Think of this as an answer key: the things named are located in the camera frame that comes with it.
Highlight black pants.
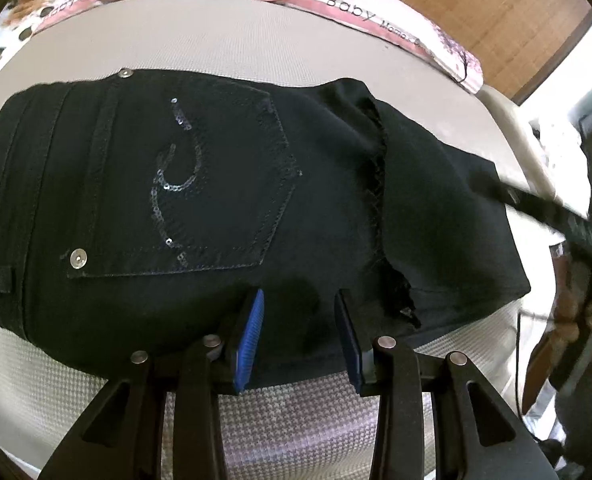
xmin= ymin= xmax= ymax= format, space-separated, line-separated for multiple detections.
xmin=0 ymin=69 xmax=533 ymax=392

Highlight white spotted quilt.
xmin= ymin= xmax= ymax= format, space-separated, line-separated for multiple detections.
xmin=528 ymin=109 xmax=591 ymax=197

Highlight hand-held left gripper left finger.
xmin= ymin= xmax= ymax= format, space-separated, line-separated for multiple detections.
xmin=38 ymin=287 xmax=266 ymax=480

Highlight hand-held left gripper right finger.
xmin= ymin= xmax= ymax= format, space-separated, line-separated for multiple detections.
xmin=333 ymin=289 xmax=559 ymax=480

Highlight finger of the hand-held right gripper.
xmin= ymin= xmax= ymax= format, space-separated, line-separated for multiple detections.
xmin=468 ymin=169 xmax=592 ymax=231

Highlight beige satin blanket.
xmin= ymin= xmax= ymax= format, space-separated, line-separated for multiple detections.
xmin=476 ymin=85 xmax=562 ymax=202

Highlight wooden headboard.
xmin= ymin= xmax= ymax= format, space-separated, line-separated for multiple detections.
xmin=296 ymin=0 xmax=592 ymax=103

